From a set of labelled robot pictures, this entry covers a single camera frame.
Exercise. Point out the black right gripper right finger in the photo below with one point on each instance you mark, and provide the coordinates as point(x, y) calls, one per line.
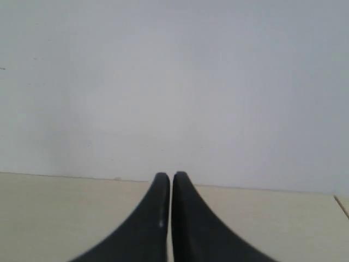
point(198, 234)

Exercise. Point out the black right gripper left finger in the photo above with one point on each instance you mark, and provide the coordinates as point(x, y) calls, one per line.
point(143, 235)

